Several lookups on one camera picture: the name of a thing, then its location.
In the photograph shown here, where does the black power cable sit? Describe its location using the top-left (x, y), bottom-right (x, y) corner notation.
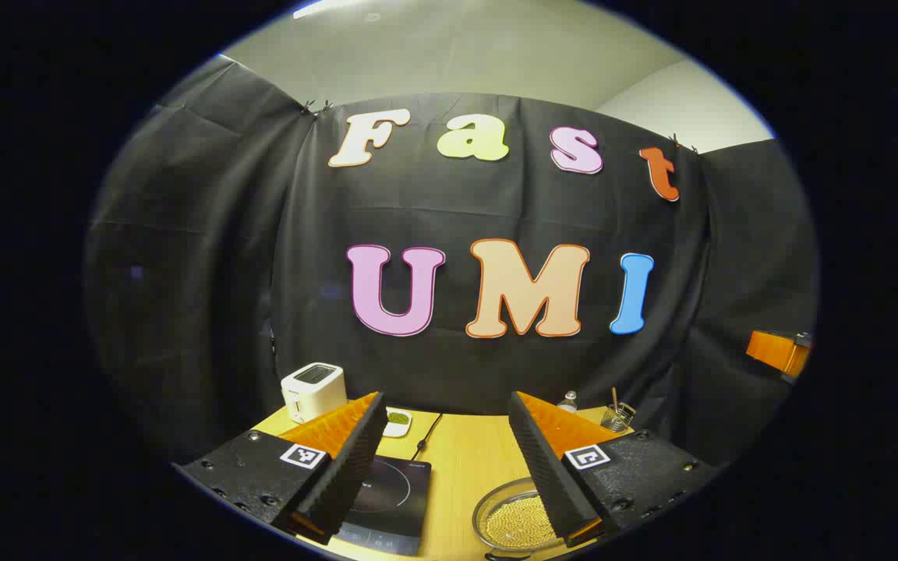
top-left (412, 413), bottom-right (444, 462)

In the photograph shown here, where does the steel pot with black handles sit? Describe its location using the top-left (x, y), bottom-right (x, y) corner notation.
top-left (471, 477), bottom-right (575, 561)

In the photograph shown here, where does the white toaster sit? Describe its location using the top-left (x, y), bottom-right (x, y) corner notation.
top-left (281, 362), bottom-right (348, 424)

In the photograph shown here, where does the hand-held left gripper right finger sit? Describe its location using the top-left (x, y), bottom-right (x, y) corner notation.
top-left (507, 391), bottom-right (723, 549)

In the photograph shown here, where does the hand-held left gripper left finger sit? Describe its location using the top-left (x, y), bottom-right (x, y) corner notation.
top-left (175, 391), bottom-right (389, 546)

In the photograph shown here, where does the pile of yellow soybeans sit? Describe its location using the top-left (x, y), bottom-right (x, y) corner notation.
top-left (484, 496), bottom-right (563, 549)

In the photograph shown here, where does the black induction cooktop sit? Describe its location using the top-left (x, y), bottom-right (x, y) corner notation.
top-left (332, 458), bottom-right (433, 557)

